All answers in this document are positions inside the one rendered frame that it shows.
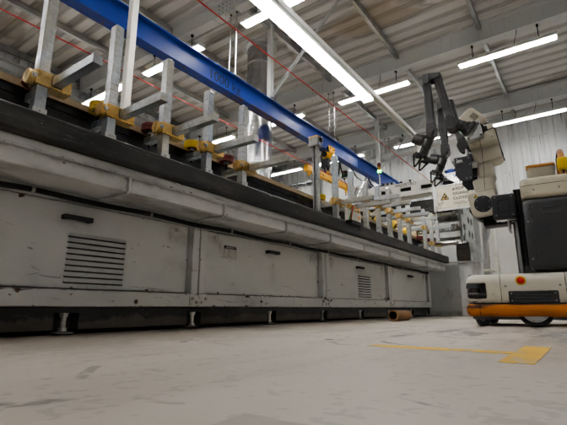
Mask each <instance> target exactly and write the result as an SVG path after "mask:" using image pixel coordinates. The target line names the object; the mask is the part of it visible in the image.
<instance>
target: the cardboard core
mask: <svg viewBox="0 0 567 425"><path fill-rule="evenodd" d="M388 318H389V319H390V320H392V321H397V320H410V319H411V318H412V313H411V312H410V311H409V310H391V311H390V312H389V313H388Z"/></svg>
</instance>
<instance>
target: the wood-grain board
mask: <svg viewBox="0 0 567 425"><path fill-rule="evenodd" d="M0 80H2V81H4V82H6V83H10V84H12V85H14V86H17V87H19V88H22V89H25V90H28V91H31V90H30V89H27V88H26V87H24V86H23V85H22V84H21V79H20V78H16V77H15V76H12V75H10V74H7V73H4V72H2V71H0ZM47 98H48V99H50V100H54V101H56V102H58V103H61V104H63V105H67V106H69V107H72V108H74V109H76V110H80V111H82V112H84V113H87V114H90V115H92V116H95V117H97V115H94V114H92V113H90V112H89V110H88V108H89V107H88V106H87V105H84V104H82V103H79V102H78V101H75V100H71V99H69V98H66V99H65V100H61V99H58V98H57V97H54V96H52V95H50V96H48V97H47ZM127 129H128V130H131V131H134V132H137V133H139V134H142V135H144V136H146V137H148V136H149V135H146V134H143V133H142V132H141V127H140V126H137V125H134V126H131V127H128V128H127ZM169 145H170V146H172V147H175V148H179V149H181V150H183V151H186V152H188V153H190V151H187V150H185V149H184V144H183V143H173V142H172V141H170V142H169ZM212 162H214V163H216V164H221V163H220V162H219V159H214V158H212ZM221 165H223V166H225V165H224V164H221ZM252 177H254V178H256V179H259V180H262V181H265V182H267V183H269V184H271V185H274V186H277V187H280V188H282V189H285V190H287V191H291V192H293V193H295V194H298V195H300V196H303V197H306V198H309V199H311V200H313V196H312V195H309V194H307V193H304V192H303V191H299V190H296V189H295V188H292V187H290V186H287V185H284V184H282V183H279V182H277V181H275V180H271V179H269V178H267V177H265V176H262V175H259V174H256V175H253V176H252Z"/></svg>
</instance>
